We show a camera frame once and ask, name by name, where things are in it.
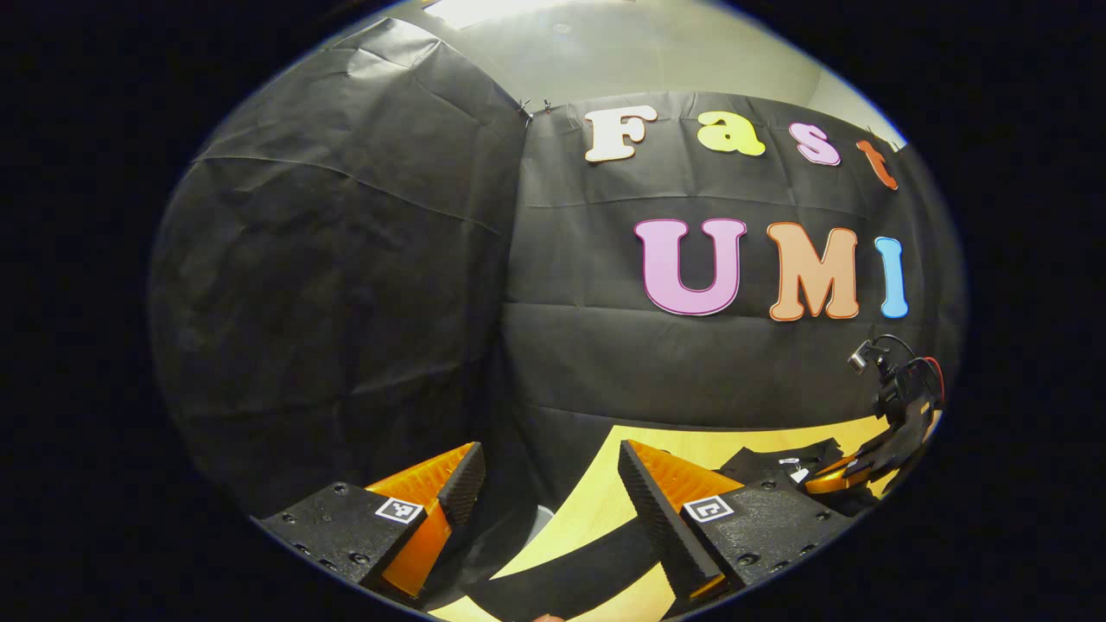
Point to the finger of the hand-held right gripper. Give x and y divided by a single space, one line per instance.
834 475

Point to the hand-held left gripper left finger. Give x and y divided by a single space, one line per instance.
464 488

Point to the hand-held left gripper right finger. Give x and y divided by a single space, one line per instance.
661 527

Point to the black collared shirt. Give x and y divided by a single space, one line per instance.
570 579

